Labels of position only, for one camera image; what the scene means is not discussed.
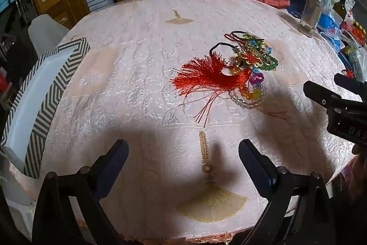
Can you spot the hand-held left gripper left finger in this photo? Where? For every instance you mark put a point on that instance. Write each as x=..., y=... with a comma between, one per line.
x=114, y=159

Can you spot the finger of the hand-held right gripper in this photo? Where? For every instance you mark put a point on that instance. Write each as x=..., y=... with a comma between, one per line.
x=349, y=84
x=318, y=93

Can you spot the striped cardboard box white inside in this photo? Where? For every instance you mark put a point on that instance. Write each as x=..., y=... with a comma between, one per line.
x=34, y=107

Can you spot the orange red packet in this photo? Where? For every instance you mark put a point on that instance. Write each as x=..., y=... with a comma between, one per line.
x=358, y=32

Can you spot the red knot tassel ornament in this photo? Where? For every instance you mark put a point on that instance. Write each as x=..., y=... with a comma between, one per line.
x=212, y=75

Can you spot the clear plastic jar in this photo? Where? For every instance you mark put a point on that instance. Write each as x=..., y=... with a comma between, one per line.
x=311, y=12

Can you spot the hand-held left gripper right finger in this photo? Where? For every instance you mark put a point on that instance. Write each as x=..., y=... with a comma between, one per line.
x=252, y=159

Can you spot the white plastic chair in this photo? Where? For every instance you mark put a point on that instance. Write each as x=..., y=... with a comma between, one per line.
x=46, y=32

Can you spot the blue plastic packet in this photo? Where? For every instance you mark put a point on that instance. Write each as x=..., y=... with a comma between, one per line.
x=329, y=24

